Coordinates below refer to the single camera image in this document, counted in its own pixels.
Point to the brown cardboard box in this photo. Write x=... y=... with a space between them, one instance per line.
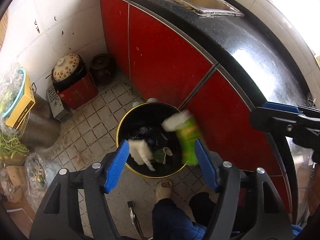
x=13 y=182

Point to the dark brown clay jar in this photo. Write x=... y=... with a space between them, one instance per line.
x=103 y=69

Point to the plastic bag with vegetables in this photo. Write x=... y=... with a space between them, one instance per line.
x=39 y=174

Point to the steel kitchen sink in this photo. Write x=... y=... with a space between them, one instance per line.
x=211 y=8

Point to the person right hand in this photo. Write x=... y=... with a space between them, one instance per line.
x=314 y=195

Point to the floral lid clay pot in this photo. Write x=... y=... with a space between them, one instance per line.
x=68 y=71

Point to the black trash bin yellow rim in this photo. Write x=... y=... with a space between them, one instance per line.
x=144 y=122

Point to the red tin box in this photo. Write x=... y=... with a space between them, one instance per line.
x=79 y=93

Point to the white plastic crate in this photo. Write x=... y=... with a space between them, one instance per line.
x=60 y=111

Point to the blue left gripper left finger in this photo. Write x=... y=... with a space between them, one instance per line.
x=116 y=166

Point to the green carton pack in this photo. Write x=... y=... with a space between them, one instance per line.
x=187 y=131

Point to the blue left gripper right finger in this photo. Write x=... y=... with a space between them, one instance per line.
x=209 y=164

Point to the steel stock pot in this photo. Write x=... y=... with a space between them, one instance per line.
x=41 y=129

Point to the person foot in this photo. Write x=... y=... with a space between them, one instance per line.
x=164 y=190

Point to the yellow cardboard box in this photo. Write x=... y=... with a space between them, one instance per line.
x=22 y=105

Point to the green beans pile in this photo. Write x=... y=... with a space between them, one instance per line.
x=11 y=146

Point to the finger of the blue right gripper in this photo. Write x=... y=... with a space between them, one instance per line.
x=282 y=106
x=300 y=123

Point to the steel stool leg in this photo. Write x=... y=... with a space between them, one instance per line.
x=134 y=220

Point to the person leg blue trousers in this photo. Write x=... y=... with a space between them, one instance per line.
x=171 y=222

